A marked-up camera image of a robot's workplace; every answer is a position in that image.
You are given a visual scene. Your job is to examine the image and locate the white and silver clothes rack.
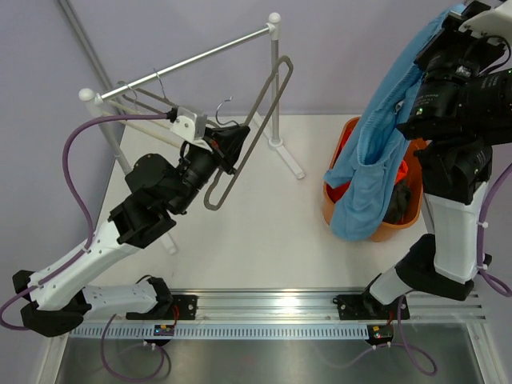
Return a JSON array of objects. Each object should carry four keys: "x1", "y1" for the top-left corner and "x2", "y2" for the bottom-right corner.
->
[{"x1": 79, "y1": 13, "x2": 284, "y2": 256}]

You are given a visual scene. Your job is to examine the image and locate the purple cable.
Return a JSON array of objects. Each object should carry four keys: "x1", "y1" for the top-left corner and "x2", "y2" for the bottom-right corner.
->
[
  {"x1": 475, "y1": 159, "x2": 512, "y2": 299},
  {"x1": 0, "y1": 111, "x2": 177, "y2": 331}
]

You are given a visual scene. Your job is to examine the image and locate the white clothes hanger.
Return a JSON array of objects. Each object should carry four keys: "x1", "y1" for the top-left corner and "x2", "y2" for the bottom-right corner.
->
[{"x1": 107, "y1": 101, "x2": 184, "y2": 149}]

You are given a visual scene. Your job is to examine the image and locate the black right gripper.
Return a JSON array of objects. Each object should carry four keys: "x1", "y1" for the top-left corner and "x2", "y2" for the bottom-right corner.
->
[{"x1": 407, "y1": 4, "x2": 512, "y2": 135}]

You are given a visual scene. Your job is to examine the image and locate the light blue shorts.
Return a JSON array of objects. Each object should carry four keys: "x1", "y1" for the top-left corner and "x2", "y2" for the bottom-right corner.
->
[{"x1": 324, "y1": 3, "x2": 465, "y2": 241}]

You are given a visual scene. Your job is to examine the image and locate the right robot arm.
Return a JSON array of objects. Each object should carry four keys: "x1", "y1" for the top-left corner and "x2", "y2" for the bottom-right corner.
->
[{"x1": 362, "y1": 1, "x2": 511, "y2": 318}]

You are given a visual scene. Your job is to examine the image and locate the white slotted cable duct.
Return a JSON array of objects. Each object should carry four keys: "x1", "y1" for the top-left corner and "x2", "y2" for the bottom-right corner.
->
[{"x1": 70, "y1": 322, "x2": 369, "y2": 340}]

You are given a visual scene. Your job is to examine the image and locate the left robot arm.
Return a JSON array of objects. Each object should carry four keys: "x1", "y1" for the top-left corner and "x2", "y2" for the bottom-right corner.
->
[{"x1": 13, "y1": 125, "x2": 250, "y2": 337}]

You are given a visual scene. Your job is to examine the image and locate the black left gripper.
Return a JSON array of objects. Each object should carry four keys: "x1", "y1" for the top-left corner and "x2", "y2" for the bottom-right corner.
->
[{"x1": 168, "y1": 124, "x2": 249, "y2": 214}]

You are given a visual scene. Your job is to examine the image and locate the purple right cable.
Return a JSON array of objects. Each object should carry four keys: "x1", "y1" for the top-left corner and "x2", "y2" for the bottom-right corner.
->
[{"x1": 475, "y1": 159, "x2": 512, "y2": 299}]

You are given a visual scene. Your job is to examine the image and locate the orange plastic basket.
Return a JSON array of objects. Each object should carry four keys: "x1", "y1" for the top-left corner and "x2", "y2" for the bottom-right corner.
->
[{"x1": 322, "y1": 139, "x2": 426, "y2": 242}]

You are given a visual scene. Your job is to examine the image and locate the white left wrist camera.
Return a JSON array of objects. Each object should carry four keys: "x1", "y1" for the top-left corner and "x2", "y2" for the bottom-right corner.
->
[{"x1": 167, "y1": 106, "x2": 207, "y2": 146}]

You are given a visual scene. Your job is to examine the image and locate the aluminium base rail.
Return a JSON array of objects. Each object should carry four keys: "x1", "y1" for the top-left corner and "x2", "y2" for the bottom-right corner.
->
[{"x1": 174, "y1": 288, "x2": 486, "y2": 323}]

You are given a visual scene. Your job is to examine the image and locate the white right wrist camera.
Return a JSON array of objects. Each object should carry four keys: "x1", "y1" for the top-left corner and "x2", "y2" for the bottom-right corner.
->
[{"x1": 458, "y1": 1, "x2": 511, "y2": 41}]

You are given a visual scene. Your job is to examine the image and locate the orange shorts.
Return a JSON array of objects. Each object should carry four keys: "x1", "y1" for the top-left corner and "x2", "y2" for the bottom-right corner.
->
[{"x1": 330, "y1": 126, "x2": 409, "y2": 184}]

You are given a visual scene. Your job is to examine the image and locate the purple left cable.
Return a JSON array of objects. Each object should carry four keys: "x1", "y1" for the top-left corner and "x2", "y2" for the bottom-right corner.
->
[{"x1": 0, "y1": 111, "x2": 177, "y2": 331}]

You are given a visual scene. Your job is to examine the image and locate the grey clothes hanger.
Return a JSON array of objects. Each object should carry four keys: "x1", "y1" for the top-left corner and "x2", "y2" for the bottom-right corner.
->
[{"x1": 114, "y1": 68, "x2": 178, "y2": 114}]

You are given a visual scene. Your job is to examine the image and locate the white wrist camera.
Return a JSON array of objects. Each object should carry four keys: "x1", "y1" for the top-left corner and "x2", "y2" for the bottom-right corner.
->
[
  {"x1": 458, "y1": 1, "x2": 511, "y2": 41},
  {"x1": 167, "y1": 106, "x2": 207, "y2": 146}
]

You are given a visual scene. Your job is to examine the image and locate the olive green shorts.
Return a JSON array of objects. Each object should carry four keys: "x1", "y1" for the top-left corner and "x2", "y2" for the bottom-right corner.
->
[{"x1": 383, "y1": 180, "x2": 411, "y2": 224}]

